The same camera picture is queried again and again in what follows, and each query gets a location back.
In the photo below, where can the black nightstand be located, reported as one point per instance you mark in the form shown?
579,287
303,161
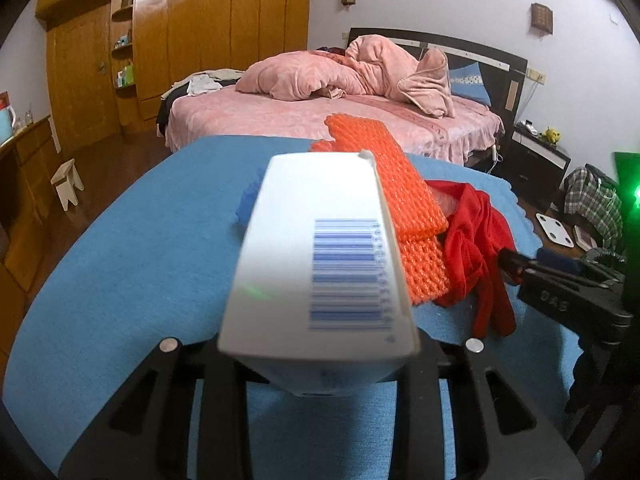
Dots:
534,167

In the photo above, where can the blue table mat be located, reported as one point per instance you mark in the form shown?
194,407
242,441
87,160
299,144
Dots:
159,262

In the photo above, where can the pink book on floor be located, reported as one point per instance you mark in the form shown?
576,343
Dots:
583,239

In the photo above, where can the black headboard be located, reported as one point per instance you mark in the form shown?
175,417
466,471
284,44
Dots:
503,73

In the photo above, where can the wooden wardrobe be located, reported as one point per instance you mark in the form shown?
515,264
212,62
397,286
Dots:
109,61

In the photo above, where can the blue pillow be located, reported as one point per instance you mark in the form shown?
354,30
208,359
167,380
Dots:
467,82

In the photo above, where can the white cardboard box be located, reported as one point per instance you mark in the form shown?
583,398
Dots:
319,304

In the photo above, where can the white bathroom scale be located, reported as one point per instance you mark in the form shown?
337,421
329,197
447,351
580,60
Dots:
554,231

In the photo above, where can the right wall lamp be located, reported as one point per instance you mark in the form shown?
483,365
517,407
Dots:
541,18

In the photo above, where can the red plastic bag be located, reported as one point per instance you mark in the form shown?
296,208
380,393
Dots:
477,232

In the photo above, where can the light blue electric kettle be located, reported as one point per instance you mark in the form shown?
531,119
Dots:
7,123

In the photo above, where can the bed with pink sheet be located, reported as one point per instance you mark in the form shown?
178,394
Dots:
227,112

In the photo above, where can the pile of clothes on bed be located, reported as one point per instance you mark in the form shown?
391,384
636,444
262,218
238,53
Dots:
206,81

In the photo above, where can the pink duvet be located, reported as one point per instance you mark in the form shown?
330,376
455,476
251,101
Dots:
372,65

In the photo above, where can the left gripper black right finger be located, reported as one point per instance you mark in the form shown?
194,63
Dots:
499,433

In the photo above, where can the blue plastic bag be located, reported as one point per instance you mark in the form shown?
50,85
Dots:
248,200

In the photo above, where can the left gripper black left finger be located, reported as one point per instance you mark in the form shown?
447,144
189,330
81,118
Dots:
190,393

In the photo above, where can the yellow plush toy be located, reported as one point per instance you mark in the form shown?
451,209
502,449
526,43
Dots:
551,136

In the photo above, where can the small white wooden stool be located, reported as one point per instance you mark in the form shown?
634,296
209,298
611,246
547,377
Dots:
66,182

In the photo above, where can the red box on cabinet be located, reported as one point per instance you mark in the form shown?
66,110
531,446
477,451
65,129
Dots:
4,100

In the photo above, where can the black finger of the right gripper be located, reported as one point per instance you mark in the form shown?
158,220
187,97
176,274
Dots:
514,267

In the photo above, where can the wall power socket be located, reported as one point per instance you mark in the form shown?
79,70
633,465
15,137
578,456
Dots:
536,76

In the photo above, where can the plaid shirt on chair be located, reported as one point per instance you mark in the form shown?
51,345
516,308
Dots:
592,195

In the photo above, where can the wooden side cabinet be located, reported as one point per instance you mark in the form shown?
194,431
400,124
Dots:
27,164

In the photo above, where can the orange bubble wrap sheet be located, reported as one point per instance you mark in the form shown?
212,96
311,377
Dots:
417,218

